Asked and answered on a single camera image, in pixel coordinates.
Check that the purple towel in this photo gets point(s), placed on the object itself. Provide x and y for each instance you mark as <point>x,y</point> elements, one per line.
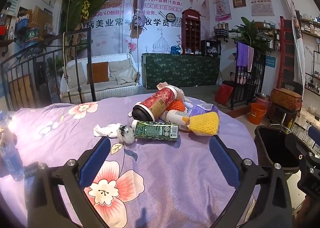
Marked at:
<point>243,55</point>

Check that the green round tin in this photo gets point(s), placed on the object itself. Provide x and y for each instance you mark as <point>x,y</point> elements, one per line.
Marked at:
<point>32,35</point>

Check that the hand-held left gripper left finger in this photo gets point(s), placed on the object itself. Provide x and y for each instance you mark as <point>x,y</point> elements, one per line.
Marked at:
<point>95,159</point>

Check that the black display box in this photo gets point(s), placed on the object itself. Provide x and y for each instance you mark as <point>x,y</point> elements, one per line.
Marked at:
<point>211,47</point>

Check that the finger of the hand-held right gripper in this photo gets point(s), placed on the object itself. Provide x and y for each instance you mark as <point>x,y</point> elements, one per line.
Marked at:
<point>315,135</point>
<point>298,146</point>

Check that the blue water bottle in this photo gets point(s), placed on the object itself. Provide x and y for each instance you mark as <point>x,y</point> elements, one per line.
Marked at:
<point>10,157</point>

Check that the white wicker swing sofa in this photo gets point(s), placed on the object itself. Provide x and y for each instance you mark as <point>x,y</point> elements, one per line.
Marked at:
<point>100,96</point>

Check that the black trash bin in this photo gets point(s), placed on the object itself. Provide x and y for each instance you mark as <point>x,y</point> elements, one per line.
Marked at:
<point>265,157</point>

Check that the orange cushion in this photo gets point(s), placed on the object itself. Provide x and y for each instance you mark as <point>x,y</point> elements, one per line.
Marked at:
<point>98,72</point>

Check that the red paper cup black lid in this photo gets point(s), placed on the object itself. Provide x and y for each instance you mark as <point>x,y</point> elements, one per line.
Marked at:
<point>156,104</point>

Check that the white standing banner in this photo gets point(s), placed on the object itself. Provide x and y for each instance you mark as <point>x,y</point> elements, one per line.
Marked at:
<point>298,50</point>

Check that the blue bag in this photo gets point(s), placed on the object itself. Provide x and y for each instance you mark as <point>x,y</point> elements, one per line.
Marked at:
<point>176,49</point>

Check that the white tissue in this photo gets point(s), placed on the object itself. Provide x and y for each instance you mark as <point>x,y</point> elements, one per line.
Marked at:
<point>105,129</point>

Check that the blue wall sign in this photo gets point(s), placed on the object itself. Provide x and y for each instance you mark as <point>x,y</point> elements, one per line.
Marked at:
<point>270,62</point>

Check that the green floral cabinet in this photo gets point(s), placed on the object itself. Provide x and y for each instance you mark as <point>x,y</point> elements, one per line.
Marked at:
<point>180,70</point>

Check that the green potted plant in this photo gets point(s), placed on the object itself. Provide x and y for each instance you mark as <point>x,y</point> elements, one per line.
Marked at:
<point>252,35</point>

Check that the clear plastic wrapper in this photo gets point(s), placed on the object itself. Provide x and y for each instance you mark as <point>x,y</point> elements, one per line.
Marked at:
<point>126,135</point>

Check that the yellow foam fruit net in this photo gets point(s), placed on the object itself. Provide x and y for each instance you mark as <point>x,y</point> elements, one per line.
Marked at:
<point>203,122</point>

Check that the white cushion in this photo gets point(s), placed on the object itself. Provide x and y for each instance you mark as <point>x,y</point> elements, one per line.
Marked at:
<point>76,74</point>

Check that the green drink carton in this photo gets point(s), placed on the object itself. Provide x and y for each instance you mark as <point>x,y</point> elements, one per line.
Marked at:
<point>155,130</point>

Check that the white plastic bottle orange label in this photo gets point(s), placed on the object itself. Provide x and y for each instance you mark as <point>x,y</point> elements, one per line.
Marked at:
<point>175,116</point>

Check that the small black wall shelf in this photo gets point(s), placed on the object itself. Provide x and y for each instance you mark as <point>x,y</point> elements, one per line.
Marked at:
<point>221,31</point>

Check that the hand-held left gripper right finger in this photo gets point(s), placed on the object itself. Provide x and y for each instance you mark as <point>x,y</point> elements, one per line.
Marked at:
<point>223,160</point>

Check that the purple packet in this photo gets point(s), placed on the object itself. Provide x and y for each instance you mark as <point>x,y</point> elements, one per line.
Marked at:
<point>200,110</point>

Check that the purple floral bedsheet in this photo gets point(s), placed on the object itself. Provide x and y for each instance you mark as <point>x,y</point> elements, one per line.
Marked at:
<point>160,168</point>

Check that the black metal rack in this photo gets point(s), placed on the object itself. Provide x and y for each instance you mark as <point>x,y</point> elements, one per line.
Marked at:
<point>246,92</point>

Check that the orange bucket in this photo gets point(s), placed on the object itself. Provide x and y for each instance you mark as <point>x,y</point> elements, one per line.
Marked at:
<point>257,114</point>

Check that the red telephone booth cabinet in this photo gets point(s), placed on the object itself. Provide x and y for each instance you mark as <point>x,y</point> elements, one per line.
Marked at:
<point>191,32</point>

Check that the metal basin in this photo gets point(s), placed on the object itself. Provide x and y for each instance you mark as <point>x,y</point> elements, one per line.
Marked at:
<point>263,97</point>

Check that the orange foam fruit net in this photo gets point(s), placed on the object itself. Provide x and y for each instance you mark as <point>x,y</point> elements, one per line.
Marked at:
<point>177,105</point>

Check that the black metal bed frame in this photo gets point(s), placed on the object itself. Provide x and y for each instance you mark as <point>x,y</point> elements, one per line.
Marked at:
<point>88,67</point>

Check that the grey cushion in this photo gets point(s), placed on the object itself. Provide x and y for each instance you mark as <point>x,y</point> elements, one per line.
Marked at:
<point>122,70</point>

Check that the red ladder shelf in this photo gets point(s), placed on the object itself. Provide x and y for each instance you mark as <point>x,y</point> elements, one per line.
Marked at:
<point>288,50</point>

